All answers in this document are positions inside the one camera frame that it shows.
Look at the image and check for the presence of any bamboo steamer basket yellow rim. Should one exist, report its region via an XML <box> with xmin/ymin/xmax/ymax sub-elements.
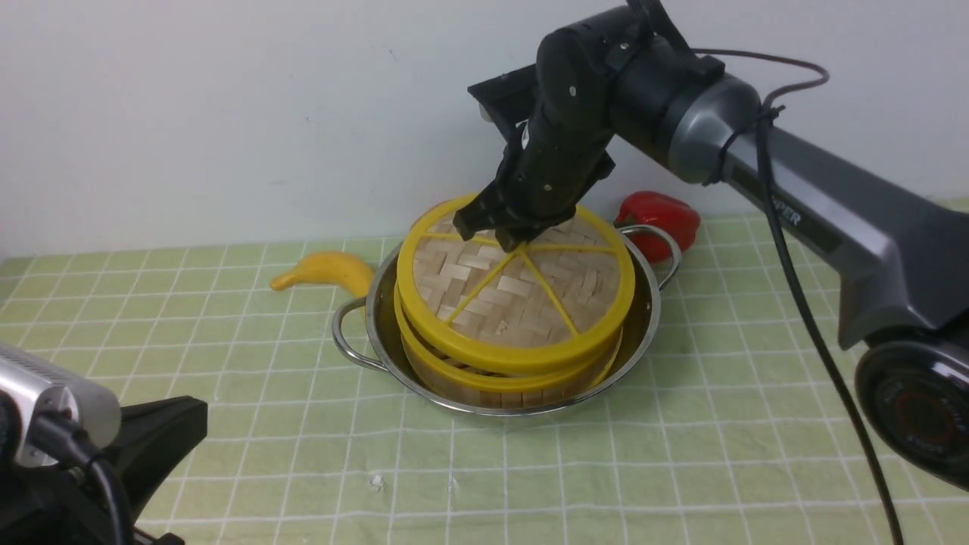
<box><xmin>392</xmin><ymin>290</ymin><xmax>624</xmax><ymax>410</ymax></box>

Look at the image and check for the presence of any woven bamboo steamer lid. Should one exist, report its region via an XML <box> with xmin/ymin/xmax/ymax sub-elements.
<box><xmin>397</xmin><ymin>197</ymin><xmax>636</xmax><ymax>375</ymax></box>

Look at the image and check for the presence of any green checkered tablecloth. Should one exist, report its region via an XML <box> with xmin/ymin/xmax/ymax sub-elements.
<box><xmin>0</xmin><ymin>198</ymin><xmax>969</xmax><ymax>545</ymax></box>

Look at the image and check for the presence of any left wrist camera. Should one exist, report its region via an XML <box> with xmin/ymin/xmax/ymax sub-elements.
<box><xmin>1</xmin><ymin>344</ymin><xmax>121</xmax><ymax>469</ymax></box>

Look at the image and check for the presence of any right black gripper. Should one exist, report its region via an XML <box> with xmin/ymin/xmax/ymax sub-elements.
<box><xmin>453</xmin><ymin>22</ymin><xmax>629</xmax><ymax>253</ymax></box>

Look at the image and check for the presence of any stainless steel pot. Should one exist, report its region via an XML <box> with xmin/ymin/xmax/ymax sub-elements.
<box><xmin>330</xmin><ymin>225</ymin><xmax>682</xmax><ymax>418</ymax></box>

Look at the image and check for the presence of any red bell pepper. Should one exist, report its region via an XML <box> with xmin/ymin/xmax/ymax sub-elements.
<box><xmin>613</xmin><ymin>191</ymin><xmax>700</xmax><ymax>263</ymax></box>

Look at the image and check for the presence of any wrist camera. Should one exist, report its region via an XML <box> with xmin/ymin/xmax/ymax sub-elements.
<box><xmin>467</xmin><ymin>64</ymin><xmax>537</xmax><ymax>142</ymax></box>
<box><xmin>1</xmin><ymin>344</ymin><xmax>121</xmax><ymax>469</ymax></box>

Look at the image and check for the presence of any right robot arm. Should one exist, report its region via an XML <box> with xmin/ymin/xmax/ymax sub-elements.
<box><xmin>454</xmin><ymin>1</ymin><xmax>968</xmax><ymax>489</ymax></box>

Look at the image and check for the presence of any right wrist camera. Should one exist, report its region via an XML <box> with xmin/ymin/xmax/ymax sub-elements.
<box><xmin>467</xmin><ymin>64</ymin><xmax>537</xmax><ymax>142</ymax></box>

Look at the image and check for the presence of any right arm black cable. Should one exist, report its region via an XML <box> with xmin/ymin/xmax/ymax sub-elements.
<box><xmin>690</xmin><ymin>48</ymin><xmax>906</xmax><ymax>545</ymax></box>

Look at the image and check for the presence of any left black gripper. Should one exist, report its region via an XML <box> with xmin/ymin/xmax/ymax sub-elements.
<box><xmin>1</xmin><ymin>394</ymin><xmax>208</xmax><ymax>544</ymax></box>

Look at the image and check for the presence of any yellow banana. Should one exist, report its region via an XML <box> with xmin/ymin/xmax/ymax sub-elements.
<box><xmin>270</xmin><ymin>251</ymin><xmax>375</xmax><ymax>297</ymax></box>

